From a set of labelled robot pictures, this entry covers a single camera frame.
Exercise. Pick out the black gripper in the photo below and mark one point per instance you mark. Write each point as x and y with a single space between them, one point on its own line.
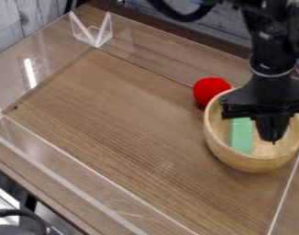
261 99

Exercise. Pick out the green rectangular block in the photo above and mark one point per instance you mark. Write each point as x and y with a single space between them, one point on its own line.
242 134

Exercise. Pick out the light wooden bowl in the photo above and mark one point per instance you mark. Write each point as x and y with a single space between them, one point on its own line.
269 155

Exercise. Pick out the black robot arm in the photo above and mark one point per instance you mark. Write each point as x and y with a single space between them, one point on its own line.
273 26

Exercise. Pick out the red ball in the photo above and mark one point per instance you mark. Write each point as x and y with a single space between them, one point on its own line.
208 88

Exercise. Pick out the clear acrylic front wall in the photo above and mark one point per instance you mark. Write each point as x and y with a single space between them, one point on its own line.
93 202

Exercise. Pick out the clear acrylic corner bracket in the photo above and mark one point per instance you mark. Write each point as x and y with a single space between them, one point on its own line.
91 35

